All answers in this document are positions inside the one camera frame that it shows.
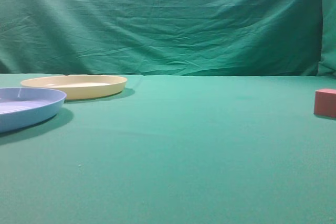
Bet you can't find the green table cloth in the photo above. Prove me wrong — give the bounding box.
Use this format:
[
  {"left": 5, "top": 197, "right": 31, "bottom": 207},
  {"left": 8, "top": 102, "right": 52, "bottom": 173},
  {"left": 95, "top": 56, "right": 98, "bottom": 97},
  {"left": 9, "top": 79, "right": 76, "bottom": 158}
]
[{"left": 1, "top": 76, "right": 335, "bottom": 223}]

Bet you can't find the red cube block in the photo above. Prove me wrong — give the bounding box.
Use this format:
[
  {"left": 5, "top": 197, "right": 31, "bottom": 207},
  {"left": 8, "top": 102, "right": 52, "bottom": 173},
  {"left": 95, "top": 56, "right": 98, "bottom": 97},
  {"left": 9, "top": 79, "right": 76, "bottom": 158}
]
[{"left": 314, "top": 89, "right": 336, "bottom": 118}]

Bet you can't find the yellow plastic plate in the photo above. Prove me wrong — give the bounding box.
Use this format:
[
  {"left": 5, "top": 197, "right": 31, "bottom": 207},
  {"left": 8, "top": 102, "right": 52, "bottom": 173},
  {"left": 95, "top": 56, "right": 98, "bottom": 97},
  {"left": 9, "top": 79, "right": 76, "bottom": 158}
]
[{"left": 21, "top": 74, "right": 127, "bottom": 100}]

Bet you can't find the green backdrop cloth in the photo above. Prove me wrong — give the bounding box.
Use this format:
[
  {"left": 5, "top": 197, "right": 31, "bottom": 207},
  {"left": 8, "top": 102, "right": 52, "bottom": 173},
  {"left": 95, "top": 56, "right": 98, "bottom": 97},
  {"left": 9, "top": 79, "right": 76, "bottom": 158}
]
[{"left": 1, "top": 0, "right": 335, "bottom": 76}]

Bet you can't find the blue plastic plate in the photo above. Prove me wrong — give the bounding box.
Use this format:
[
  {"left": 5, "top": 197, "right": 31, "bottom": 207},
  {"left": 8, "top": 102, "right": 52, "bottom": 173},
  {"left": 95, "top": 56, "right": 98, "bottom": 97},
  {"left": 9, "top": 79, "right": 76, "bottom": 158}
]
[{"left": 1, "top": 87, "right": 67, "bottom": 133}]

